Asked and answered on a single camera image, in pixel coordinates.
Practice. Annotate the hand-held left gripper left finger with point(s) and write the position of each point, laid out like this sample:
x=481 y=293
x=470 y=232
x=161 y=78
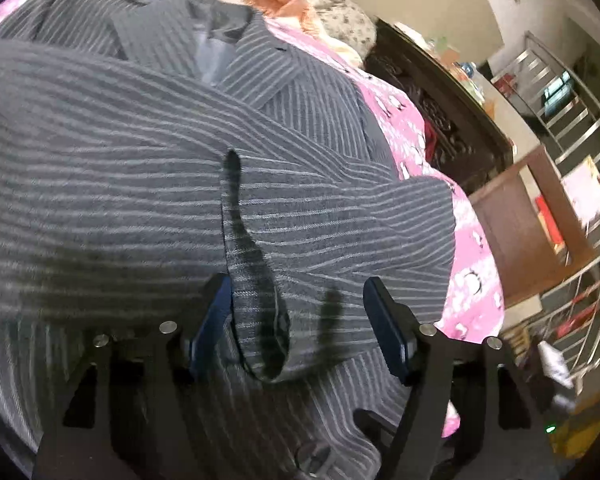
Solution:
x=211 y=319

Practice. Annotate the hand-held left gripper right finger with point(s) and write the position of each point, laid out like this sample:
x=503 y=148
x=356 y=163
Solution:
x=386 y=324

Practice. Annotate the grey pinstriped suit jacket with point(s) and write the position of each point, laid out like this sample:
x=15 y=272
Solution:
x=145 y=170

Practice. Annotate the pink printed bed sheet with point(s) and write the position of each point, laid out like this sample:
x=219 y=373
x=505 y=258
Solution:
x=472 y=280

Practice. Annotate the brown wooden chair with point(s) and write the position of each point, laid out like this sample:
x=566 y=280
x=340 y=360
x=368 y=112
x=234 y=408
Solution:
x=525 y=230

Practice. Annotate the dark carved wooden headboard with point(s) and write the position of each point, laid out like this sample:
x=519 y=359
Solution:
x=442 y=110

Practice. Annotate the floral pillow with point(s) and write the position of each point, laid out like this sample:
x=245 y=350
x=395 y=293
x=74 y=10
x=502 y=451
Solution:
x=330 y=5

